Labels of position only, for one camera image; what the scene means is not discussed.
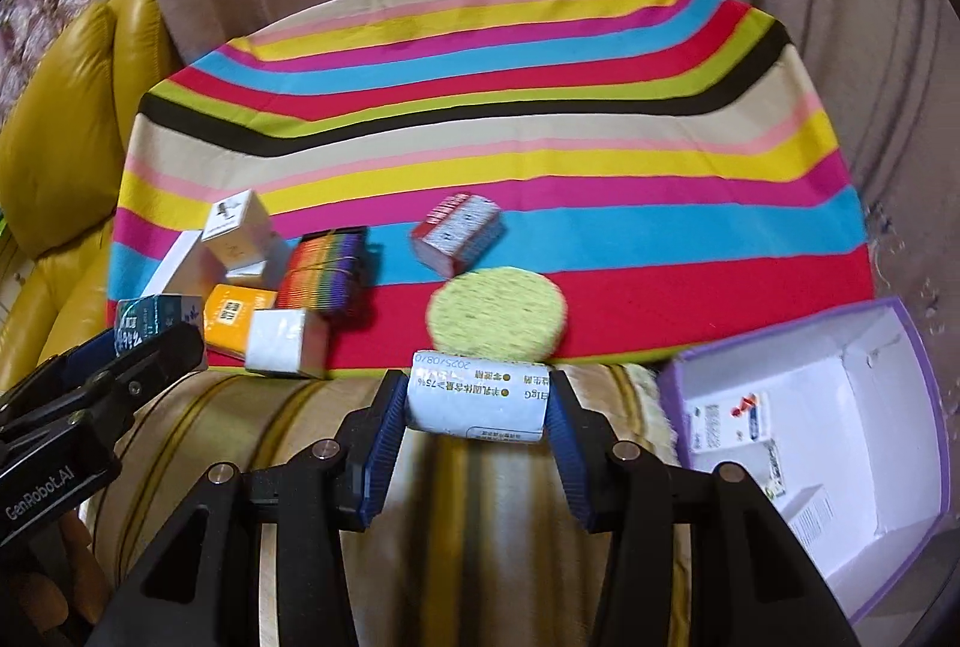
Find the tall white box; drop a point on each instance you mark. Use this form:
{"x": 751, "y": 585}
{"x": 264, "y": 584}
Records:
{"x": 176, "y": 265}

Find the beige striped blanket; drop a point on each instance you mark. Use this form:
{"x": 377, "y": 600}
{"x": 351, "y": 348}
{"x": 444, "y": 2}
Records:
{"x": 465, "y": 564}

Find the teal box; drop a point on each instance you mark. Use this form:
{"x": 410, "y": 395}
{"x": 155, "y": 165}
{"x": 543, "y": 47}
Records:
{"x": 150, "y": 313}

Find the orange box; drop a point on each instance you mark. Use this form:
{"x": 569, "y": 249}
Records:
{"x": 232, "y": 317}

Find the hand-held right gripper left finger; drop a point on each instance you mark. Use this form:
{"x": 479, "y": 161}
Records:
{"x": 382, "y": 444}

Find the white box with bird print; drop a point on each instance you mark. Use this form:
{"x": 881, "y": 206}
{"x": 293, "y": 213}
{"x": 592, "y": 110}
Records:
{"x": 236, "y": 227}

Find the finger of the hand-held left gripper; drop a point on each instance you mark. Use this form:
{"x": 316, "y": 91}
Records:
{"x": 157, "y": 355}
{"x": 90, "y": 355}

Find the red and white box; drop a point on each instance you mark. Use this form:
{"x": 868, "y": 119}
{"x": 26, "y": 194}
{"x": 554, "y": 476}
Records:
{"x": 457, "y": 231}

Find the person's left hand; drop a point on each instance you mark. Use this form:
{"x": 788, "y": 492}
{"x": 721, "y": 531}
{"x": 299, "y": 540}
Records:
{"x": 79, "y": 557}

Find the colourful striped cloth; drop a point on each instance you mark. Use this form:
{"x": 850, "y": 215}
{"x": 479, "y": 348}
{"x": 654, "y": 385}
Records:
{"x": 487, "y": 130}

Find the purple storage box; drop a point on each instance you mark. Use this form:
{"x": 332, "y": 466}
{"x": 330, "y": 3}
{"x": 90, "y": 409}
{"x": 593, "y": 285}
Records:
{"x": 862, "y": 392}

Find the light blue labelled cylinder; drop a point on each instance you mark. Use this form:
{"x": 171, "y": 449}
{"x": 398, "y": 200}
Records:
{"x": 472, "y": 400}

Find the yellow leather sofa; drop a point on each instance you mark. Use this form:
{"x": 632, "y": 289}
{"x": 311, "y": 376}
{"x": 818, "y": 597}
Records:
{"x": 60, "y": 115}

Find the small white carton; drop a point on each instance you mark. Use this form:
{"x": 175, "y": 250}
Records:
{"x": 806, "y": 512}

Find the small white box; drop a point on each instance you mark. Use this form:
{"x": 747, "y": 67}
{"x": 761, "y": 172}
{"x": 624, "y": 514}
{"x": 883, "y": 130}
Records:
{"x": 281, "y": 340}

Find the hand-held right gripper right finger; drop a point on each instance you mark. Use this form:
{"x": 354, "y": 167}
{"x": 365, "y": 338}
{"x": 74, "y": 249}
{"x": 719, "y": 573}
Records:
{"x": 566, "y": 459}

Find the round green sponge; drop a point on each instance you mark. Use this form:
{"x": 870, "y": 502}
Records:
{"x": 495, "y": 313}

